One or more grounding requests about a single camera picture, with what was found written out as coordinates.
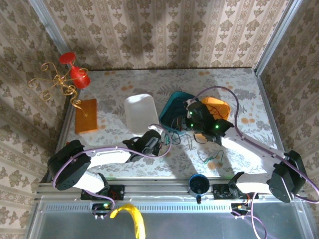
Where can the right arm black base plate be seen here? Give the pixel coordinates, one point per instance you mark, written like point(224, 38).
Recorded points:
point(220, 193)

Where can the aluminium corner post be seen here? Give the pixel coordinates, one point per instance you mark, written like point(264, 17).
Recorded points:
point(276, 37)
point(49, 27)

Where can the perforated metal trough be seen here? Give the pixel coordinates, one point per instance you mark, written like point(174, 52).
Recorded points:
point(187, 224)

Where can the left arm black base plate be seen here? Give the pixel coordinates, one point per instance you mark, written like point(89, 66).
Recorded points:
point(117, 191)

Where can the blue metal mug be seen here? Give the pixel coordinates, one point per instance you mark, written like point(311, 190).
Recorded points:
point(199, 185)

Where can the left aluminium corner post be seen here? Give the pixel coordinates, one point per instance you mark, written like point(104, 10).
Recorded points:
point(49, 27)

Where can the yellow banana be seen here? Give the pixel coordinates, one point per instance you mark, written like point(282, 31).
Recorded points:
point(135, 216)

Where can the left controller board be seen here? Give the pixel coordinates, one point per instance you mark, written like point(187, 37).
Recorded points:
point(101, 207)

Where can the white plastic tray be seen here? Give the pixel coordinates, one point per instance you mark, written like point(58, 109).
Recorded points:
point(140, 112)

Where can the orange wooden board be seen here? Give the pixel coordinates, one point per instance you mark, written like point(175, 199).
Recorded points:
point(86, 117)

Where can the orange plastic tray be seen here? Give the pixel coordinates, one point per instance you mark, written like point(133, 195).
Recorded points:
point(220, 105)

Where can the aluminium front frame rail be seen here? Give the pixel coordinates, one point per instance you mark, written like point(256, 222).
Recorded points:
point(154, 186)

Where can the right aluminium corner post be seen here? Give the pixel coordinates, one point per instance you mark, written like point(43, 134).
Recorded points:
point(276, 37)

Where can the red plastic goblet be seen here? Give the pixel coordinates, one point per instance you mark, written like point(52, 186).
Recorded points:
point(79, 76)

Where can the teal plastic tray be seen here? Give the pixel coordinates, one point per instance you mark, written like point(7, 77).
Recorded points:
point(169, 109)

